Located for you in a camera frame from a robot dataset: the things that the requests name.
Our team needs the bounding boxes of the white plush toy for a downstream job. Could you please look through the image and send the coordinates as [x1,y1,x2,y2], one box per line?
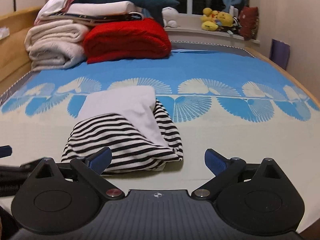
[162,7,179,28]

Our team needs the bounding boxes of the wooden headboard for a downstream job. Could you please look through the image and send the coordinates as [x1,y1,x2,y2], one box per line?
[0,7,40,93]

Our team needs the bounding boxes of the red folded blanket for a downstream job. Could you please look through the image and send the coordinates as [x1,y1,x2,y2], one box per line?
[83,18,171,63]

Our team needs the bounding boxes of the white tissue pack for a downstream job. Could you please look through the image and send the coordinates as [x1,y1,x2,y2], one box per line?
[0,27,10,40]

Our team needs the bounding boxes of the black white striped garment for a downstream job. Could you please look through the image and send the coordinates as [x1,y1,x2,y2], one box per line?
[61,85,183,174]

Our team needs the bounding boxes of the brown red cushion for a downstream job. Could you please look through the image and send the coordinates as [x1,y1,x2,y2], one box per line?
[238,7,259,41]

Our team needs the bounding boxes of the white folded fleece blanket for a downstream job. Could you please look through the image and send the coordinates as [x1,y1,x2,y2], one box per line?
[24,20,89,72]

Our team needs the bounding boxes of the yellow plush toys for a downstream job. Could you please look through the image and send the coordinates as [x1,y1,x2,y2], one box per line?
[200,8,241,35]

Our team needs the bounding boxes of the white folded sheet stack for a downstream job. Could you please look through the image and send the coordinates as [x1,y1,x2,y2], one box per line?
[34,0,144,25]

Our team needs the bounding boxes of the purple box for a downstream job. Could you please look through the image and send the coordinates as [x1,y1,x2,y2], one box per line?
[269,39,290,70]

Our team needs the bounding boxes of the blue white patterned bedsheet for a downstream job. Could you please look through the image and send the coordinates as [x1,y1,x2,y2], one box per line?
[1,50,319,231]

